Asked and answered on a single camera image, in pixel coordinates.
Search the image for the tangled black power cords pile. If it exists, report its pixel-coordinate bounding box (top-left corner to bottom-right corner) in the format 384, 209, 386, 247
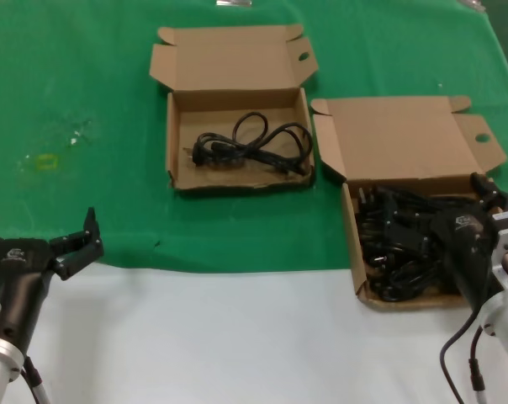
356, 183, 486, 302

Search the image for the cardboard box with intact edge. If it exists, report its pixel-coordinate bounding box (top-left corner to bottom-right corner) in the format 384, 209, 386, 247
310, 95, 508, 312

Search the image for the black power cord with plug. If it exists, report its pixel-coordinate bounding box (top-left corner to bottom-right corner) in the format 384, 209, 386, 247
182, 111, 315, 178

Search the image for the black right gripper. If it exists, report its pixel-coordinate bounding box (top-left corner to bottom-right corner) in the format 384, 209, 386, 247
379, 171, 508, 313

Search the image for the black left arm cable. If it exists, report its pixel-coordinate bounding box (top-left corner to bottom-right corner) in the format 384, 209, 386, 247
20, 355, 52, 404

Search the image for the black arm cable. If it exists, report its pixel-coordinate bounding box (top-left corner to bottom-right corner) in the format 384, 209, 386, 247
20, 355, 52, 404
437, 309, 487, 404

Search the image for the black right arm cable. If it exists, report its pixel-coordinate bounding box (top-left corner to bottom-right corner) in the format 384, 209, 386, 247
437, 309, 487, 404

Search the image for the green table cloth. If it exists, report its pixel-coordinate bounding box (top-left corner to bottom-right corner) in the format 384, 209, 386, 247
0, 0, 508, 274

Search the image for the cardboard box with torn edge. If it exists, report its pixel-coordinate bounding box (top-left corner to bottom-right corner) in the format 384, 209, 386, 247
148, 24, 320, 194

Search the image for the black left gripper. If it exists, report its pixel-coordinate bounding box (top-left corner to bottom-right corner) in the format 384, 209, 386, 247
0, 205, 105, 354

